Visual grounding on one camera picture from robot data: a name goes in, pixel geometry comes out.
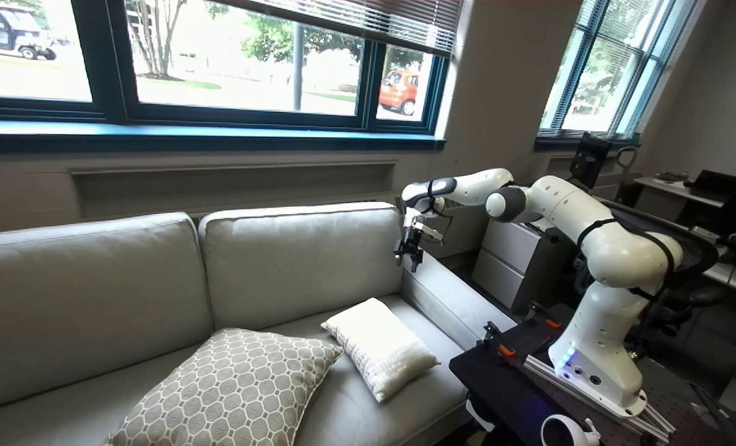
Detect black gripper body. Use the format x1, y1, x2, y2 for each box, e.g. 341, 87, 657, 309
393, 223, 429, 258

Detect small cream pillow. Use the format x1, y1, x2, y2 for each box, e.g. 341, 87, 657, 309
319, 294, 442, 405

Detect large octagon-patterned pillow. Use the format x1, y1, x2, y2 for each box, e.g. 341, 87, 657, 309
107, 326, 345, 446

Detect gray couch back cushion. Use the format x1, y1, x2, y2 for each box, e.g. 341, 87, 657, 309
0, 211, 216, 416
197, 201, 407, 332

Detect light gray couch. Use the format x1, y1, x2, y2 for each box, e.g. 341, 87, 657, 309
0, 198, 522, 446

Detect gray drawer cabinet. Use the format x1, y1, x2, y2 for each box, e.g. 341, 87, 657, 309
470, 216, 572, 315

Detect orange-black clamp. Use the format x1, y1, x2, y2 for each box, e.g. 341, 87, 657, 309
475, 318, 522, 362
525, 302, 567, 332

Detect black robot table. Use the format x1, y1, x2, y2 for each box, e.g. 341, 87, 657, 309
449, 315, 692, 446

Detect orange car outside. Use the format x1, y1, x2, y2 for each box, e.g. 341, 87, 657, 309
377, 67, 423, 118

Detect black stand by window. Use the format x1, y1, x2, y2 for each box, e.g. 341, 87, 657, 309
567, 130, 642, 193

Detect white VR controller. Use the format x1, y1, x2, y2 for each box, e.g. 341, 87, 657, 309
537, 409, 604, 446

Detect dark window blinds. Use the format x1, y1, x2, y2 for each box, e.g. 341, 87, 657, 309
241, 0, 468, 57

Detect light-blue framed tall window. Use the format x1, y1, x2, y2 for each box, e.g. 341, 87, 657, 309
534, 0, 709, 154

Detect black office chair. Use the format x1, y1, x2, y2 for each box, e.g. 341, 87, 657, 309
591, 198, 724, 367

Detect tree outside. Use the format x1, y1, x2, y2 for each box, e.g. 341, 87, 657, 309
123, 0, 189, 81

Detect blue-framed wide window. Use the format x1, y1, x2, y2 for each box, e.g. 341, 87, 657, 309
0, 0, 468, 155

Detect white utility cart outside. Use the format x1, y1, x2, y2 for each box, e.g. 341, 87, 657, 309
0, 0, 61, 61

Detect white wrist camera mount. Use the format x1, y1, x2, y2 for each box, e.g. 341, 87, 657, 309
404, 208, 449, 242

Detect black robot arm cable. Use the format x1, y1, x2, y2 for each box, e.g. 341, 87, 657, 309
574, 212, 678, 304

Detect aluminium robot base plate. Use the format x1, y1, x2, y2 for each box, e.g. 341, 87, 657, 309
520, 351, 678, 437

